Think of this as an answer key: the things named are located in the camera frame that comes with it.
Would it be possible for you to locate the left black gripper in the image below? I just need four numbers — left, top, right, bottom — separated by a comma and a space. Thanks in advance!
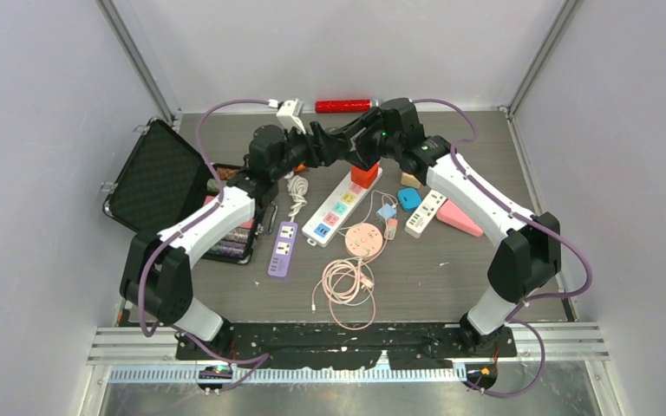
271, 121, 345, 182

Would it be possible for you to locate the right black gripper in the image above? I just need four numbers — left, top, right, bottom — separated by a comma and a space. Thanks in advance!
330, 108, 401, 173

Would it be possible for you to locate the red cube socket adapter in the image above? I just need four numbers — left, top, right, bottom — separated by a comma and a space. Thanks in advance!
350, 163, 380, 189

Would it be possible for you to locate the white multicolour power strip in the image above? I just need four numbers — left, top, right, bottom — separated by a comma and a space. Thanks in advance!
302, 165, 382, 248

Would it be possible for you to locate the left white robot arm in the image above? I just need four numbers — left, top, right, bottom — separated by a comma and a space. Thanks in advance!
119, 121, 363, 359

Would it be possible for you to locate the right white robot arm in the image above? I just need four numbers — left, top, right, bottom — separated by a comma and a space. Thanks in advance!
325, 98, 562, 356

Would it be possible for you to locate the red glitter microphone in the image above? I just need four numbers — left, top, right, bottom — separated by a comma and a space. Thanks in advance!
314, 99, 378, 114

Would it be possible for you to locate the beige cube adapter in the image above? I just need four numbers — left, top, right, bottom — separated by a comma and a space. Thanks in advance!
400, 172, 421, 189

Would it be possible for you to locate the light blue charger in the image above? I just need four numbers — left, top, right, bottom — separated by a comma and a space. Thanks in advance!
375, 203, 396, 224

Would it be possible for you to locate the blue flat adapter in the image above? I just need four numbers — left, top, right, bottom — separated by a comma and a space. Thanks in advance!
396, 187, 422, 212

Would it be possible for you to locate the salmon pink charger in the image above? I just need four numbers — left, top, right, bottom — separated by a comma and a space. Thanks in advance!
383, 218, 398, 241

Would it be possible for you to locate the pink round power socket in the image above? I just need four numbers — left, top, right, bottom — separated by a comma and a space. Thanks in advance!
344, 223, 384, 261

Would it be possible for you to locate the white USB power strip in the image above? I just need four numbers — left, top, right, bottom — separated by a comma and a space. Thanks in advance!
404, 190, 447, 238

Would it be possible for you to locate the purple power strip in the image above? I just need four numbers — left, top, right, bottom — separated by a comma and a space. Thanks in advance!
267, 221, 297, 280

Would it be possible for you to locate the pink triangular power strip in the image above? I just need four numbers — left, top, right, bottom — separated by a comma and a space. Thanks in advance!
436, 200, 484, 237

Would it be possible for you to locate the black poker chip case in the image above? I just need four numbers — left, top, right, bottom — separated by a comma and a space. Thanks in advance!
102, 119, 267, 264

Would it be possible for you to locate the white coiled cord with plug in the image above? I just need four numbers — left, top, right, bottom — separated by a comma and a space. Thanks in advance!
285, 172, 310, 223

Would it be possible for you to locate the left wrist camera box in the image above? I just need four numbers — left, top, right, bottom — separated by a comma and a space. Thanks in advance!
276, 99, 306, 133

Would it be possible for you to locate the pink coiled cable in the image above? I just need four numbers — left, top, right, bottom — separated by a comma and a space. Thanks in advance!
310, 257, 378, 332

